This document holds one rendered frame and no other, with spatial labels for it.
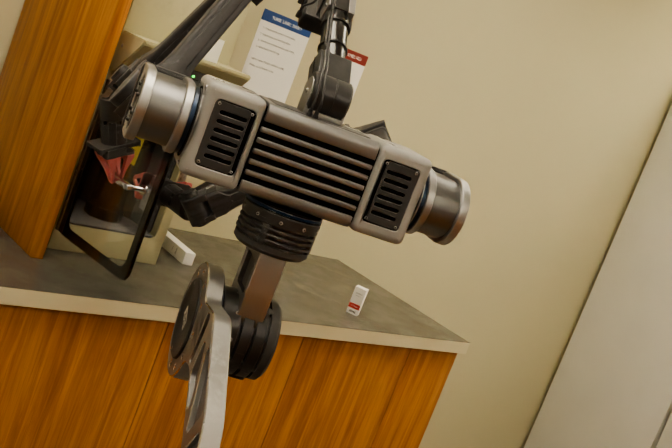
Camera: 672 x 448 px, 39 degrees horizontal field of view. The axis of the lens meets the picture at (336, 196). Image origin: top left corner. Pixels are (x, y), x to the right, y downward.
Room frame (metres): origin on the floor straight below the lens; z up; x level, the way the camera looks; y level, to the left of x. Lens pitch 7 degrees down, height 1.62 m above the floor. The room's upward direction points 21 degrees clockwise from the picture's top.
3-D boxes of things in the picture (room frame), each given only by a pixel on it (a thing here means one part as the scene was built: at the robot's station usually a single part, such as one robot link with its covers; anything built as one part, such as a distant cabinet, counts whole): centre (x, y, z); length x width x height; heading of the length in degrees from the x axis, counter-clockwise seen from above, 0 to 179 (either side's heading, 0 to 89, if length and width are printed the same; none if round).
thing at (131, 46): (2.37, 0.46, 1.46); 0.32 x 0.12 x 0.10; 134
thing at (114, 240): (2.20, 0.49, 1.19); 0.30 x 0.01 x 0.40; 49
